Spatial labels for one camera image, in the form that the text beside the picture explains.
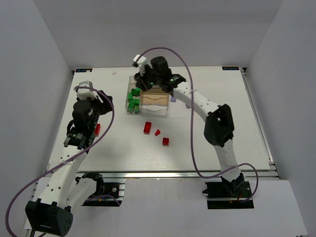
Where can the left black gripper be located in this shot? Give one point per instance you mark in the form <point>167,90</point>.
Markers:
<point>104,104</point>

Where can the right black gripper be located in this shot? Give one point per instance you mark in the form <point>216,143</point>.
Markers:
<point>142,82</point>

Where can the green upside-down 2x2 lego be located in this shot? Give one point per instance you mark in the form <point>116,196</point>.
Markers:
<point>136,92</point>

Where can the green curved lego brick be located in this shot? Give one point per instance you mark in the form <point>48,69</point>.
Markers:
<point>129,97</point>

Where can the green 2x4 lego brick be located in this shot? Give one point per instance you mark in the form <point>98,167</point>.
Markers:
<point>135,102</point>

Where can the red 2x4 lego brick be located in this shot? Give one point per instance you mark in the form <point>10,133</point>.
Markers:
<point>147,127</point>

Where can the red 2x2 lego brick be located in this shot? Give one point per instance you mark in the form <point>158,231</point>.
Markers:
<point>165,141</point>

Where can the green 2x2 sloped lego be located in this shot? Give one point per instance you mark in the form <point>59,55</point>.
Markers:
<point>130,107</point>

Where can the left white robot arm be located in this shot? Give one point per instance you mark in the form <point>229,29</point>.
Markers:
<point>52,212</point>

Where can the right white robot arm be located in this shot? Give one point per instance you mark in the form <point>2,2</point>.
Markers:
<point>218,119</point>

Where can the amber tinted container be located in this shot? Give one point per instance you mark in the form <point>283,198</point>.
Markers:
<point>159,98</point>

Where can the tall clear narrow container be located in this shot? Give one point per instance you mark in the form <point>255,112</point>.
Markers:
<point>133,97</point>

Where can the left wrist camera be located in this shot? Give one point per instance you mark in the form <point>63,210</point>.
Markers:
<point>84,94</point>

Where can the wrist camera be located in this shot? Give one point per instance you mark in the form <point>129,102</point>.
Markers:
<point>140,62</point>
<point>84,94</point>

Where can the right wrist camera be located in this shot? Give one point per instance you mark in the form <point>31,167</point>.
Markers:
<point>140,62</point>

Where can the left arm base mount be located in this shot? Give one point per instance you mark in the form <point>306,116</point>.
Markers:
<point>92,190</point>

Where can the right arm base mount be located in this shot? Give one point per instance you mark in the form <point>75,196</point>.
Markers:
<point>219,197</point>

